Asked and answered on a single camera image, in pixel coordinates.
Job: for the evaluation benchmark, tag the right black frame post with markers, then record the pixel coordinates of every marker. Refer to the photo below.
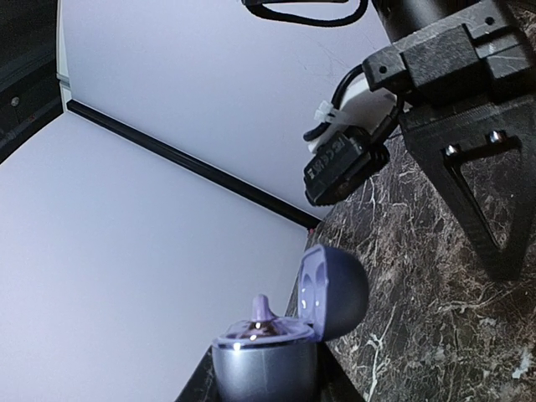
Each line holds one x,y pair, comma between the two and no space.
196,166

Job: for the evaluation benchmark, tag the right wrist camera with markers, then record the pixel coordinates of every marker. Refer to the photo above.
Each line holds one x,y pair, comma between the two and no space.
347,145

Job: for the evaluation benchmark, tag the purple round charging case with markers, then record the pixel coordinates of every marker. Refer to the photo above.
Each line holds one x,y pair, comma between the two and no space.
333,294

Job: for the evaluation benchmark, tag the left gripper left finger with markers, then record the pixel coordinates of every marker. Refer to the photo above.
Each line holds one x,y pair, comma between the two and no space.
201,386

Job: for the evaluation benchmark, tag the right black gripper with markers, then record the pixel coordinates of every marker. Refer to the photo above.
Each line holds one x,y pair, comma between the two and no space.
445,56

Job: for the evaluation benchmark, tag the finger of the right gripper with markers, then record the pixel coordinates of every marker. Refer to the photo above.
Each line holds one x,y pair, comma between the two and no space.
482,163

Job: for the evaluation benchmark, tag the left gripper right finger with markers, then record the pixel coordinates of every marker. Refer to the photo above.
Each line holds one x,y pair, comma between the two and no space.
333,385

